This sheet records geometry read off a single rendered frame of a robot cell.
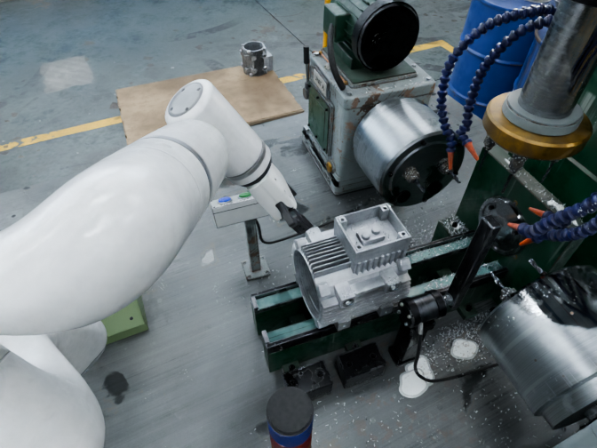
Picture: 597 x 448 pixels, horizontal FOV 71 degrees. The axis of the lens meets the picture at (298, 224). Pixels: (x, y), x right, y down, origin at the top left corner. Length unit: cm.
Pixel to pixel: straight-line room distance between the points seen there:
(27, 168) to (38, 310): 300
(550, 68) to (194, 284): 94
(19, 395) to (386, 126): 97
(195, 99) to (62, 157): 268
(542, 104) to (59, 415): 78
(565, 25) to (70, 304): 73
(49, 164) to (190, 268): 212
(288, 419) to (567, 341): 47
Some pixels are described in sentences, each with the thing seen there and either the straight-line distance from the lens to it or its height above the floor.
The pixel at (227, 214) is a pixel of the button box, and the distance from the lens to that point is 98.
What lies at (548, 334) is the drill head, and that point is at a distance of 82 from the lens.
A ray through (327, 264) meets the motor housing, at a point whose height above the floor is 111.
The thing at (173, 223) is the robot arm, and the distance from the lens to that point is 29.
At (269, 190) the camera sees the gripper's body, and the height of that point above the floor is 129.
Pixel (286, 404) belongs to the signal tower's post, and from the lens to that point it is 57.
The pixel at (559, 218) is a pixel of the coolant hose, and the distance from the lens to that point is 75.
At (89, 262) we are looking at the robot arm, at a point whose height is 157.
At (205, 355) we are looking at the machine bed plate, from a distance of 108.
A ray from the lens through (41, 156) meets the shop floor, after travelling 332.
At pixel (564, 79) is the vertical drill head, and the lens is 81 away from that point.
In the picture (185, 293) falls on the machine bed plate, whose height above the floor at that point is 80.
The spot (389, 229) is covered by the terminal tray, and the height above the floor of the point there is 111.
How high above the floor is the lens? 176
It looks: 47 degrees down
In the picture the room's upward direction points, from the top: straight up
